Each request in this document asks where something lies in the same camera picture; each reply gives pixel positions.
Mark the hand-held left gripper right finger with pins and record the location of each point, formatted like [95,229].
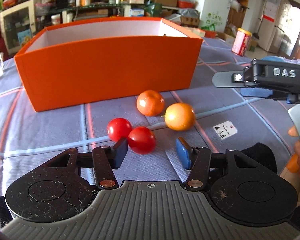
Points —
[183,152]

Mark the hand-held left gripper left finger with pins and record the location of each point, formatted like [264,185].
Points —
[121,152]

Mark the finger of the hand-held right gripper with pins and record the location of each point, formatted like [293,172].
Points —
[227,78]
[257,93]

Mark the red tomato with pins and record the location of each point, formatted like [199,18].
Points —
[142,140]
[118,128]

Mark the orange cardboard box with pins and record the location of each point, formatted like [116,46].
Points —
[102,67]

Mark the blue towel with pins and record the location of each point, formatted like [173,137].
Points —
[272,58]

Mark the smooth orange citrus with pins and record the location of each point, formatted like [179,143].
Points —
[180,116]

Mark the red tall can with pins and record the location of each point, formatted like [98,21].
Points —
[241,42]

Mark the tall white refrigerator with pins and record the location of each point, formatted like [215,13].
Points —
[272,37]

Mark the white cloth care label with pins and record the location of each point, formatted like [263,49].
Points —
[225,130]

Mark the dimpled orange tangerine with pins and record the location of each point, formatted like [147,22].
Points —
[150,102]

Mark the dark cloth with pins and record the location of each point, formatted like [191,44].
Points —
[258,155]

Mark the wooden shelf unit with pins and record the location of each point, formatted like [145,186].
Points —
[237,17]

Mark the white small fridge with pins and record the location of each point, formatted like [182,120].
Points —
[210,7]

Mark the blue checked tablecloth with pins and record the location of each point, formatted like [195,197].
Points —
[40,130]

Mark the red plastic basin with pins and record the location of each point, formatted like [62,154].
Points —
[186,4]

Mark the green snack bag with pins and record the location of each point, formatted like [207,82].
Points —
[153,10]

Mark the blue white carton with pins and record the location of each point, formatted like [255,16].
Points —
[137,12]

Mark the white jar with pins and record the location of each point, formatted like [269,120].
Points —
[55,20]

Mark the white TV cabinet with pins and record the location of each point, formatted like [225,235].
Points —
[95,6]

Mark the blue snack packet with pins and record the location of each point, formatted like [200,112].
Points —
[24,37]

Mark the white orange canister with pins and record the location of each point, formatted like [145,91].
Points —
[85,0]

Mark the pink plastic basket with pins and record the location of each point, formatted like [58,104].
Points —
[43,8]

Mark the white glass-door cabinet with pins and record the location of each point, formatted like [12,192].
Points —
[15,17]

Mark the wall calendar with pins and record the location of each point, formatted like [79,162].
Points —
[271,5]

